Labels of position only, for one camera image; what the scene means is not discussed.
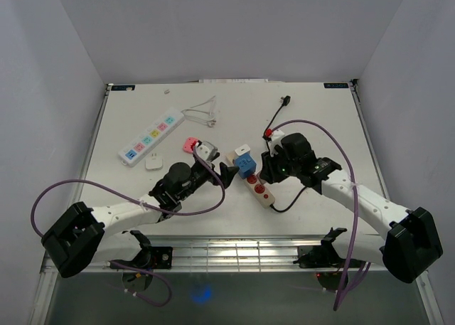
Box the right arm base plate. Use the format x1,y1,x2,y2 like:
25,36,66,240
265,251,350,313
293,245,346,269

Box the blue cube socket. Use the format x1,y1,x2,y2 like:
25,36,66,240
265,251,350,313
234,153,257,179

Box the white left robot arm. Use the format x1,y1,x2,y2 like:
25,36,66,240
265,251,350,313
41,161,239,278

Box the white usb charger plug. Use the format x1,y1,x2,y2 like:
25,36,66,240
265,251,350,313
234,144,251,158

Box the white multicolour power strip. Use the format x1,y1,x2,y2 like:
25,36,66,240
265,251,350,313
118,107,185,167

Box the white power cord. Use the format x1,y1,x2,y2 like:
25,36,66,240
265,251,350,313
180,95,218,129

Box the beige red power strip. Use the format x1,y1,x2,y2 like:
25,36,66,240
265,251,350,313
241,173,275,208

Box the pink plug adapter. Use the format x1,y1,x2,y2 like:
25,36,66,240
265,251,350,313
183,137,199,154

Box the small white plug adapter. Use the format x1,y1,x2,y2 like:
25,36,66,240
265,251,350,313
144,153,164,171

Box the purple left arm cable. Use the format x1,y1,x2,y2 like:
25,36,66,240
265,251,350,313
30,150,227,308

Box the black power cord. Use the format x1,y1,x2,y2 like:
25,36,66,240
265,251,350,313
262,95,310,213

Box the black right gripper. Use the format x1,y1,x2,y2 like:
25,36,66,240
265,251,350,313
259,146,299,185

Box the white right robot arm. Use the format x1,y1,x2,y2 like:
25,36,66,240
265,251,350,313
259,130,443,283

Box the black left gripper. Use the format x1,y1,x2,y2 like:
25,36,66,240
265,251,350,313
177,160,238,201

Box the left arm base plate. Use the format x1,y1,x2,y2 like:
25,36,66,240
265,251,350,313
144,247,173,270

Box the papers at back edge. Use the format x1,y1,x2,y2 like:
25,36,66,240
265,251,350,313
198,78,282,84

